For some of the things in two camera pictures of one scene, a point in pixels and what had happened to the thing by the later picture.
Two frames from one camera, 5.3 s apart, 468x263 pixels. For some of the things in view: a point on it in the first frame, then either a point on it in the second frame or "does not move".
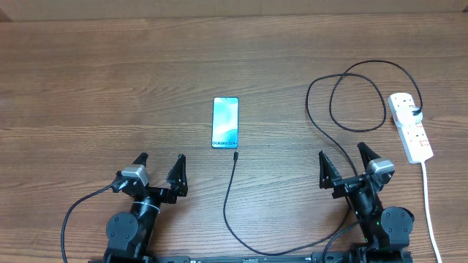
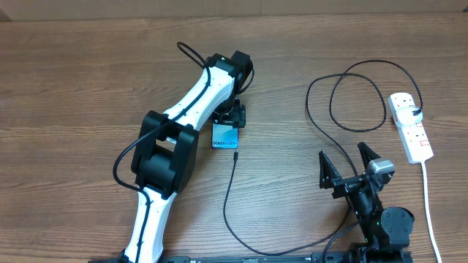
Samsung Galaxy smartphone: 225,123 does not move
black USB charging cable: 330,143 does not move
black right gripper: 328,174 does not move
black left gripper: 179,183 → 237,116
